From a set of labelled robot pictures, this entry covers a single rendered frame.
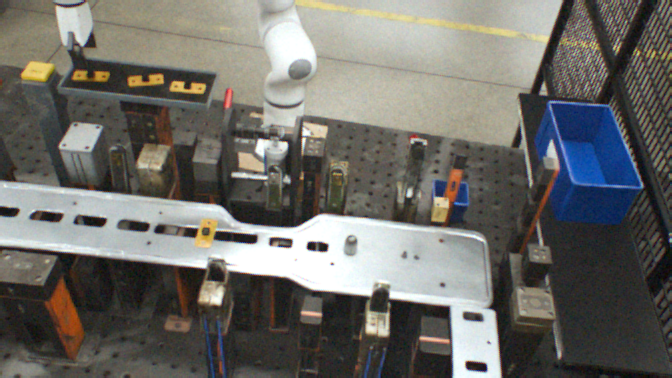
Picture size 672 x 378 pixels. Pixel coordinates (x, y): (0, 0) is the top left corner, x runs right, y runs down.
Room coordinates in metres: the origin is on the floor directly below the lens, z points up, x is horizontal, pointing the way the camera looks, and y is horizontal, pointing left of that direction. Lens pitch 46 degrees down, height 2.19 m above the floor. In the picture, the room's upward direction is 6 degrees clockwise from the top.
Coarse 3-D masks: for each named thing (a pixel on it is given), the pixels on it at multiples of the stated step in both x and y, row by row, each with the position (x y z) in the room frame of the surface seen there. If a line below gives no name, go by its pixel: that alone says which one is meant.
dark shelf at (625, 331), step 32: (544, 96) 1.59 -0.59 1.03; (544, 224) 1.08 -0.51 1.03; (576, 224) 1.09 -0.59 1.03; (608, 224) 1.10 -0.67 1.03; (576, 256) 0.99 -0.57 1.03; (608, 256) 1.00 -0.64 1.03; (576, 288) 0.89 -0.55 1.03; (608, 288) 0.90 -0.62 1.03; (640, 288) 0.91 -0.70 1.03; (576, 320) 0.81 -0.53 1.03; (608, 320) 0.82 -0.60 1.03; (640, 320) 0.83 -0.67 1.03; (576, 352) 0.73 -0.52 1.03; (608, 352) 0.74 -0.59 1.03; (640, 352) 0.75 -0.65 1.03
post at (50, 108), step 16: (32, 80) 1.30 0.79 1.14; (48, 80) 1.30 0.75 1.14; (32, 96) 1.28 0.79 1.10; (48, 96) 1.28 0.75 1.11; (64, 96) 1.34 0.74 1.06; (32, 112) 1.28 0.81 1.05; (48, 112) 1.28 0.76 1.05; (64, 112) 1.33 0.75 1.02; (48, 128) 1.29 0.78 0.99; (64, 128) 1.31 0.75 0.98; (48, 144) 1.29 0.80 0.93; (64, 176) 1.29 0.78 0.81
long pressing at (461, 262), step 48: (0, 192) 1.04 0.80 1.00; (48, 192) 1.05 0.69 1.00; (96, 192) 1.06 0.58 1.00; (0, 240) 0.90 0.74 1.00; (48, 240) 0.91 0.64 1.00; (96, 240) 0.92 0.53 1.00; (144, 240) 0.93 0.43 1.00; (192, 240) 0.95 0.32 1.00; (336, 240) 0.99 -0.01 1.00; (384, 240) 1.00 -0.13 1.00; (432, 240) 1.02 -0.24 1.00; (480, 240) 1.03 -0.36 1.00; (336, 288) 0.85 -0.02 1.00; (432, 288) 0.88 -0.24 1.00; (480, 288) 0.89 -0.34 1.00
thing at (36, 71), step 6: (30, 66) 1.33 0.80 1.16; (36, 66) 1.33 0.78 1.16; (42, 66) 1.33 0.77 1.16; (48, 66) 1.33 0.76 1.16; (54, 66) 1.34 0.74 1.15; (24, 72) 1.30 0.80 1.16; (30, 72) 1.30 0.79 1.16; (36, 72) 1.31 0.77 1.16; (42, 72) 1.31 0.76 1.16; (48, 72) 1.31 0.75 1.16; (24, 78) 1.29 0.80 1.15; (30, 78) 1.29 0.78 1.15; (36, 78) 1.29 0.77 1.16; (42, 78) 1.29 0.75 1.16
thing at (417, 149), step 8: (416, 144) 1.12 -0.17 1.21; (424, 144) 1.11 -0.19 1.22; (416, 152) 1.09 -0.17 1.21; (424, 152) 1.10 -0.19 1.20; (408, 160) 1.11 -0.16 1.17; (416, 160) 1.12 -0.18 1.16; (408, 168) 1.10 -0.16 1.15; (416, 168) 1.11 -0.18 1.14; (408, 176) 1.10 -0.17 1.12; (416, 176) 1.11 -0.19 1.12; (408, 184) 1.10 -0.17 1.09; (416, 184) 1.10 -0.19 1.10; (416, 192) 1.09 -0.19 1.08; (400, 200) 1.09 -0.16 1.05
